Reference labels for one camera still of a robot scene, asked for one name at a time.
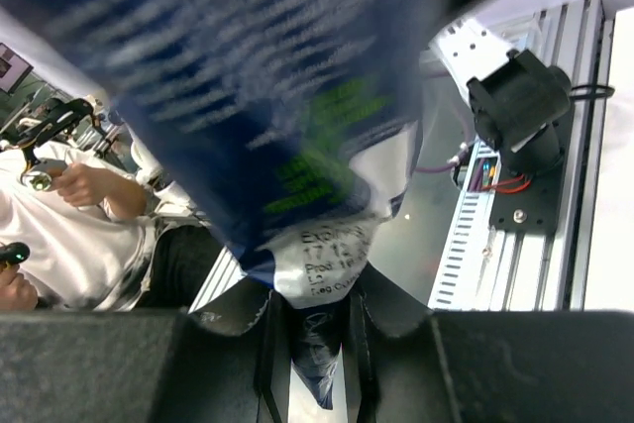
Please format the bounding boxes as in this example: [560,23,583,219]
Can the blue sea salt vinegar bag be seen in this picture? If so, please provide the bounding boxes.
[1,0,429,409]

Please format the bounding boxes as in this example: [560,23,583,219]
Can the teleoperation leader handle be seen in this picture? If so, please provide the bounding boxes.
[1,97,117,192]

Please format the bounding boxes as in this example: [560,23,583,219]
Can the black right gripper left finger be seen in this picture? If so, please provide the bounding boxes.
[1,281,290,422]

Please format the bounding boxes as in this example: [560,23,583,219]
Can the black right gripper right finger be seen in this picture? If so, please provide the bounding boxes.
[343,267,633,422]

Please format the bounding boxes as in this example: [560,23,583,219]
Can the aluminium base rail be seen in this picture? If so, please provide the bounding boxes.
[428,0,613,311]

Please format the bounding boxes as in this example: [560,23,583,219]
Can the person in white shirt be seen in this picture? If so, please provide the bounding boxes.
[1,143,223,311]

